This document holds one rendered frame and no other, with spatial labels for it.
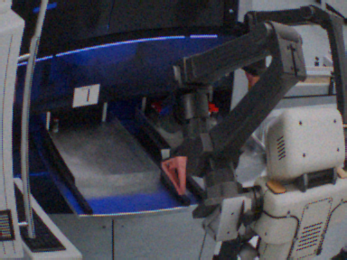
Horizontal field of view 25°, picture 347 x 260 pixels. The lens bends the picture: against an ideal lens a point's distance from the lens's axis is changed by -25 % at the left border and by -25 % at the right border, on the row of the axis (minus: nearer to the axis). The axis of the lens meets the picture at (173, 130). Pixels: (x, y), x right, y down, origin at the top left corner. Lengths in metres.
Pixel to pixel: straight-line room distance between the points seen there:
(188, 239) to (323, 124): 1.31
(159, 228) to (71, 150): 0.52
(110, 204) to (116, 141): 0.35
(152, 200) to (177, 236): 0.62
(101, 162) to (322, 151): 0.92
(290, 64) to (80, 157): 1.07
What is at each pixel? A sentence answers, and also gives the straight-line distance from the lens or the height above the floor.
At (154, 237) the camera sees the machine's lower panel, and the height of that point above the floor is 0.47.
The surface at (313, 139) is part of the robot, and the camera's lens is 1.95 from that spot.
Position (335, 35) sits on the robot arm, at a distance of 2.24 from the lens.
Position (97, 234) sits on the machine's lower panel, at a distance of 3.01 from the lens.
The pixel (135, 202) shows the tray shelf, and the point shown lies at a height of 0.88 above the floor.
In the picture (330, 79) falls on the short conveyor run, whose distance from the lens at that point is 3.34.
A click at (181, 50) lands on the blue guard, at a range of 2.80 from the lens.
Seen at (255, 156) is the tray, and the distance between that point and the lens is 2.76.
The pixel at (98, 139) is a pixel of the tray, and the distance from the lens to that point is 2.80.
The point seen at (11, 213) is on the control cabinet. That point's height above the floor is 0.99.
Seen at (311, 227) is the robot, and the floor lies 1.14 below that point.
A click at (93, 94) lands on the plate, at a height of 1.02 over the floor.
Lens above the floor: 2.21
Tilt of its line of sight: 27 degrees down
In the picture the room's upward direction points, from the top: 7 degrees clockwise
